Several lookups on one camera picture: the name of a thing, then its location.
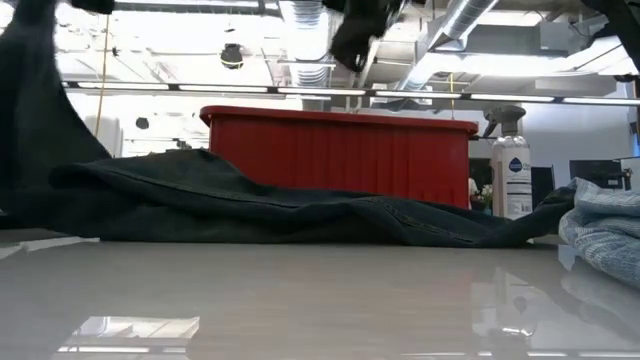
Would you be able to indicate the long ceiling light strip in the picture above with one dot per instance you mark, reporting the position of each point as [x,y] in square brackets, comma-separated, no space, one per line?
[225,88]

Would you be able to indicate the silver ventilation duct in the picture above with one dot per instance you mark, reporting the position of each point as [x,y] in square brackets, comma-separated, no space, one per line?
[465,20]

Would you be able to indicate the red plastic laundry bin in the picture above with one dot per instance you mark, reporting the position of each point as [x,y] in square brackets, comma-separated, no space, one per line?
[350,150]

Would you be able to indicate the white round column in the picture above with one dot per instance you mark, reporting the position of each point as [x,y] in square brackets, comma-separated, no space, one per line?
[110,135]

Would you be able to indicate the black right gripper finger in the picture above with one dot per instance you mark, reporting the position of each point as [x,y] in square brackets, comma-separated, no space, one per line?
[352,45]

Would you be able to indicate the black ceiling dome camera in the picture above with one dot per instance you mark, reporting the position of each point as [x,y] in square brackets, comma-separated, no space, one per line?
[231,56]
[142,122]

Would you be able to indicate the blue white-striped button shirt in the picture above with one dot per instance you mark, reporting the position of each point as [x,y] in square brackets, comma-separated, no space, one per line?
[605,225]

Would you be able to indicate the clear spray bottle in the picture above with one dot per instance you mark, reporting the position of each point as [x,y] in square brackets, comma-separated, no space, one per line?
[512,175]

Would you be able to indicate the black computer monitor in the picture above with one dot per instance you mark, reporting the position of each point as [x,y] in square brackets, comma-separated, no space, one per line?
[595,172]
[542,185]

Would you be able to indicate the dark navy garment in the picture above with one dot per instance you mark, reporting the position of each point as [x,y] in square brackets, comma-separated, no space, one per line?
[200,200]

